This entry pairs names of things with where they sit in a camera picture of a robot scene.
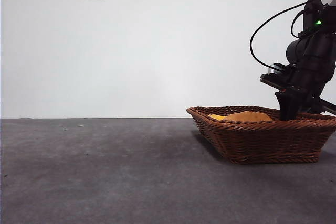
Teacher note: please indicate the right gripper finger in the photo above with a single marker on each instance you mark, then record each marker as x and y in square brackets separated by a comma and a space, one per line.
[288, 106]
[312, 106]

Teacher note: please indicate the brown potato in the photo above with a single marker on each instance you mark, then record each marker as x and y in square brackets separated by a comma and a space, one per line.
[249, 117]

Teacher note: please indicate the brown wicker basket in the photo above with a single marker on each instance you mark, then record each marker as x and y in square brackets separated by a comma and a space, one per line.
[262, 142]

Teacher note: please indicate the yellow corn cob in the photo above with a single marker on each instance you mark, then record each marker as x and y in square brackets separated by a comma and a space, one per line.
[216, 117]

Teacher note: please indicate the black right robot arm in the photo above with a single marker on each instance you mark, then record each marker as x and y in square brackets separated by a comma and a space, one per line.
[315, 51]

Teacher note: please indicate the pale grey camera box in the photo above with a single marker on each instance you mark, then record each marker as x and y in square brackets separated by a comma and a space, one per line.
[271, 69]

